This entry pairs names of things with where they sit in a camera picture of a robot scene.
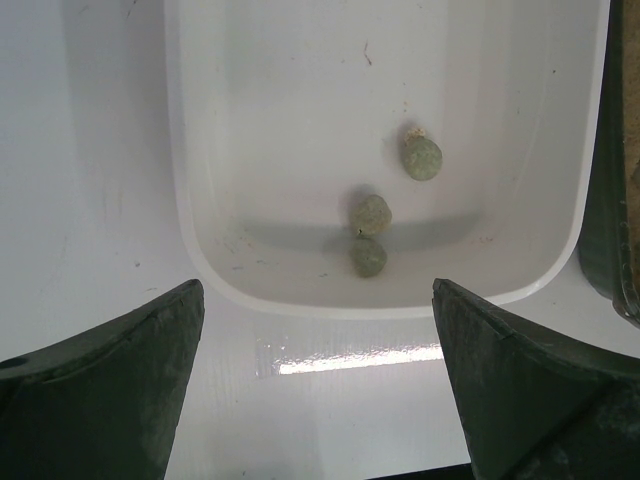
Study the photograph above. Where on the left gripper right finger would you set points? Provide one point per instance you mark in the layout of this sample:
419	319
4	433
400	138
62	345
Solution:
534	403

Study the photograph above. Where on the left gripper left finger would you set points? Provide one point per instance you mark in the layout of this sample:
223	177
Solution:
105	403

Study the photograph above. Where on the dark grey litter box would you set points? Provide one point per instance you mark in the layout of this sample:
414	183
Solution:
605	246

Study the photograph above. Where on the grey-green litter clump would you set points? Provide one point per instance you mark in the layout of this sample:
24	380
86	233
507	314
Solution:
368	257
370	217
421	157

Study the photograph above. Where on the white plastic tray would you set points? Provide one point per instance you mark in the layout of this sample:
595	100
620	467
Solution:
286	114

